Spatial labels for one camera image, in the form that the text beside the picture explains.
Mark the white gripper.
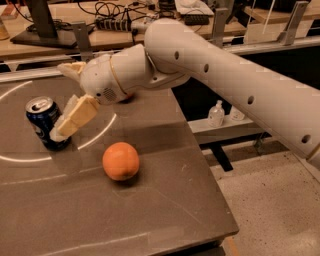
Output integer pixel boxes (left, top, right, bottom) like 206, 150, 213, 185
49, 54, 127, 142

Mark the blue pepsi can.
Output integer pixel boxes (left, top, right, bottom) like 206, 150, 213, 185
25, 96, 71, 151

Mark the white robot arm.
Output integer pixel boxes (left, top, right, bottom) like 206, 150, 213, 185
50, 18, 320, 168

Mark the red apple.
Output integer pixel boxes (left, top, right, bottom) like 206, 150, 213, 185
120, 93, 134, 102

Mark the black monitor stand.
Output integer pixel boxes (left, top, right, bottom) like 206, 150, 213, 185
10, 0, 77, 49

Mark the grey power strip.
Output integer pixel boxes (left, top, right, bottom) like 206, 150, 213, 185
95, 17, 131, 32

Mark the orange fruit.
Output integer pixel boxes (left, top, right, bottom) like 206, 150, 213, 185
102, 142, 140, 181

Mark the white power adapter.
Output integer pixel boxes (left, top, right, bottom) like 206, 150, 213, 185
131, 21, 149, 34

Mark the black keyboard device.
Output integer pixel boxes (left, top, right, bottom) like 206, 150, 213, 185
184, 14, 209, 26

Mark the clear sanitizer bottle left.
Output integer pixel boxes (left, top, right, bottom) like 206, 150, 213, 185
208, 100, 225, 128

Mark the clear sanitizer bottle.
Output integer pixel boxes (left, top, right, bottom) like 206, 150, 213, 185
208, 100, 225, 128
230, 106, 245, 121

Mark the grey low shelf beam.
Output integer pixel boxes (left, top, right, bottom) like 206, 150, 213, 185
188, 115, 264, 144

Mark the clear sanitizer bottle right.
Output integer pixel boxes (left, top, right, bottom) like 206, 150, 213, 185
230, 106, 245, 121

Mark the metal bracket left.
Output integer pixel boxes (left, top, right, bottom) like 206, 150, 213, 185
71, 21, 94, 62

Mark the metal bracket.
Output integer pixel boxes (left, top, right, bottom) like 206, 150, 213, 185
212, 8, 228, 48
71, 21, 94, 62
277, 1, 309, 46

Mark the metal bracket middle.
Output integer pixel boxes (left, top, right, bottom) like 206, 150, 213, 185
212, 8, 228, 48

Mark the metal bracket right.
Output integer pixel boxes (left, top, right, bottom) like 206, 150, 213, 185
277, 1, 309, 46

